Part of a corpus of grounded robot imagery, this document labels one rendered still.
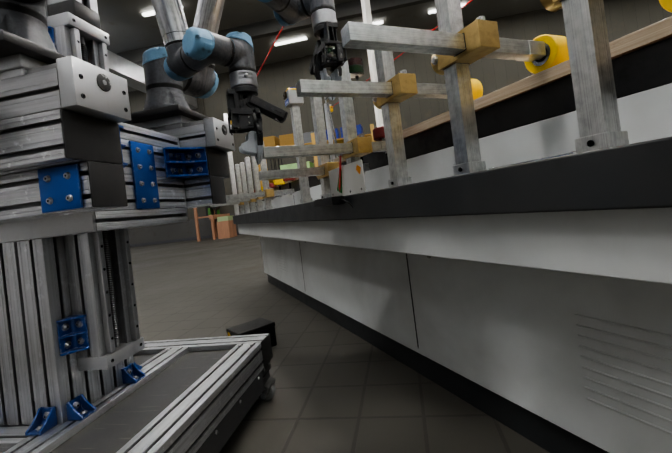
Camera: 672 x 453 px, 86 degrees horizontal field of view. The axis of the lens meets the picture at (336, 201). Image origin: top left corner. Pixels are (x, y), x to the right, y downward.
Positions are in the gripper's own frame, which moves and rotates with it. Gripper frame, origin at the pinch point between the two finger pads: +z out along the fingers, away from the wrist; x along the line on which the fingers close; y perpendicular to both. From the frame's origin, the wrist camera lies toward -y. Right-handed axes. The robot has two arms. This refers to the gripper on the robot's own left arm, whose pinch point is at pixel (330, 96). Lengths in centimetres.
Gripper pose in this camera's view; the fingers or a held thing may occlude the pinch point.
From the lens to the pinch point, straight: 116.1
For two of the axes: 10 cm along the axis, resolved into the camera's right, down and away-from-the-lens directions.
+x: 9.1, -1.1, 4.1
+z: 1.2, 9.9, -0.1
